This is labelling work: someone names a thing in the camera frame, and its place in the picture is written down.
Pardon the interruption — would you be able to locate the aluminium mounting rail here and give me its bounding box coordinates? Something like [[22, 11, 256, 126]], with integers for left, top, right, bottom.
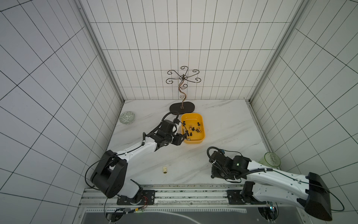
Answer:
[[81, 183, 308, 209]]

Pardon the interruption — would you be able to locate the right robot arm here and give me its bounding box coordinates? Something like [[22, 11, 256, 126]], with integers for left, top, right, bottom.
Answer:
[[207, 147, 335, 221]]

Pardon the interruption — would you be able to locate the metal jewelry stand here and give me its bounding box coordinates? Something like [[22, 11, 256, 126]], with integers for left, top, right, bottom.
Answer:
[[166, 66, 201, 115]]

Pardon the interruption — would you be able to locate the green glass cup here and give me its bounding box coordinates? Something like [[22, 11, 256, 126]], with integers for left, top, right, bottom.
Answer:
[[259, 152, 281, 168]]

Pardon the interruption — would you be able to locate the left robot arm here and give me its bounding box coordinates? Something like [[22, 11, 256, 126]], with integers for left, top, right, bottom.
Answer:
[[84, 118, 188, 204]]

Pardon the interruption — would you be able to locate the yellow plastic storage box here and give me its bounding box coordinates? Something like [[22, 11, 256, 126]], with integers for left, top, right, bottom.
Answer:
[[181, 113, 206, 144]]

